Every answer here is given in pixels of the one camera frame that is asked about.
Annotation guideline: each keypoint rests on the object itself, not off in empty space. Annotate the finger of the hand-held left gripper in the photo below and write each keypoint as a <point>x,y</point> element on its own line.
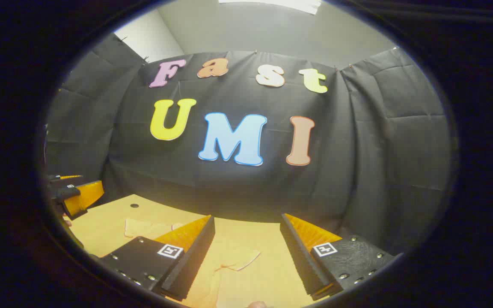
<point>60,179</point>
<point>84,196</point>

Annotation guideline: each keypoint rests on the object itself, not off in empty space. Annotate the ceiling light panel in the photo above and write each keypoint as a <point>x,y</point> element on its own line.
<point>272,4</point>

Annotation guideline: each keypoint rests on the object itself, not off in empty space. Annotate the orange T-shirt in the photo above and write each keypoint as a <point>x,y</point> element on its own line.
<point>238,259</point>

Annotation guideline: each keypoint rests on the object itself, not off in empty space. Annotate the black backdrop cloth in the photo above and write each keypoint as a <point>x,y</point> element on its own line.
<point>229,184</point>

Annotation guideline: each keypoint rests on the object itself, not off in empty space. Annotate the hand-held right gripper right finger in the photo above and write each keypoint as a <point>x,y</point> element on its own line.
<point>300,261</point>

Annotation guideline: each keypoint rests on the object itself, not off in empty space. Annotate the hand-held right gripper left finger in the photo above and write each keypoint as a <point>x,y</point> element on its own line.
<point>195,261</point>

